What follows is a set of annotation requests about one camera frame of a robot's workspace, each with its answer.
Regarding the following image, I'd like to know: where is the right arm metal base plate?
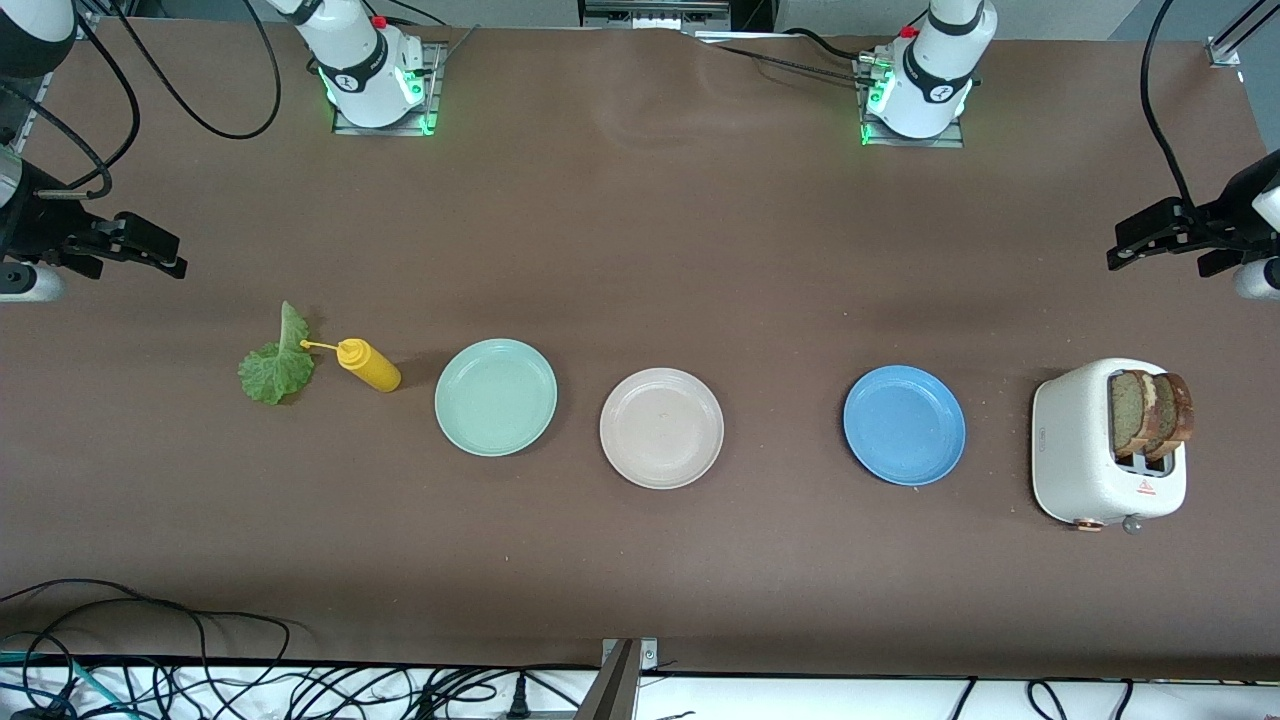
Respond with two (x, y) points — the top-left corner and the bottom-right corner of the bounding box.
(332, 40), (443, 136)

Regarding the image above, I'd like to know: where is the aluminium corner profile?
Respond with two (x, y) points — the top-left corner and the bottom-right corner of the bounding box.
(1205, 0), (1280, 69)

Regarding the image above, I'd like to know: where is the brown bread slice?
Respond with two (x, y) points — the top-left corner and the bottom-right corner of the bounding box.
(1108, 370), (1161, 461)
(1150, 372), (1196, 463)

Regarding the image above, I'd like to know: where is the green lettuce leaf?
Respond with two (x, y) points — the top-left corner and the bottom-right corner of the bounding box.
(238, 301), (317, 407)

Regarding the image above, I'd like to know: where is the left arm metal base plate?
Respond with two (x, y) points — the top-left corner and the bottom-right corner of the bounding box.
(858, 55), (966, 149)

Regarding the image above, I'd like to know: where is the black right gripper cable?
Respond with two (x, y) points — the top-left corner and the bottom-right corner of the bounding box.
(0, 18), (143, 201)

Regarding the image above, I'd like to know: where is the beige plate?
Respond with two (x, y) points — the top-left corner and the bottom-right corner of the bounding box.
(599, 367), (725, 491)

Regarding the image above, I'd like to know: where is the black base power cable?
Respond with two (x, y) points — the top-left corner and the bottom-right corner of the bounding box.
(690, 28), (883, 89)

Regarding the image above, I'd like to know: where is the teal floor cable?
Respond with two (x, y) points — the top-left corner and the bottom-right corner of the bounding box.
(0, 650), (136, 720)

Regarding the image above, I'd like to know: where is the yellow mustard squeeze bottle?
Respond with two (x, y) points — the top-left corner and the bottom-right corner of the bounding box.
(300, 338), (403, 394)

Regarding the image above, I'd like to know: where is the black right arm loop cable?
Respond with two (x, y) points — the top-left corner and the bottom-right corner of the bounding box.
(75, 0), (283, 142)

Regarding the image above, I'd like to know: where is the white two-slot toaster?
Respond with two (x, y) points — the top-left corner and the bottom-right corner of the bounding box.
(1031, 358), (1189, 535)

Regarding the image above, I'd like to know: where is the blue plate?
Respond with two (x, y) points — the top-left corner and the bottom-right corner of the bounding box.
(842, 364), (968, 488)

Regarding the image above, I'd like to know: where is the metal frame with slots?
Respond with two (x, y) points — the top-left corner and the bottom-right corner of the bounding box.
(580, 0), (733, 31)

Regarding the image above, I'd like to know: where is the grey metal table bracket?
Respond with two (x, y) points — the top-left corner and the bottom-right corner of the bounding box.
(575, 637), (661, 720)

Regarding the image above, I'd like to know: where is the black floor cable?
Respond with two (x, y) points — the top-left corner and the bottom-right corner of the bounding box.
(0, 577), (211, 720)
(0, 600), (296, 720)

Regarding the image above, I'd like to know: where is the light green plate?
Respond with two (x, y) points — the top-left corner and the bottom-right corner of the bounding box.
(434, 338), (559, 459)

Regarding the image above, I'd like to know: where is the aluminium table edge rail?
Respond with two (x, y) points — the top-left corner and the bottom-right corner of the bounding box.
(0, 75), (53, 153)

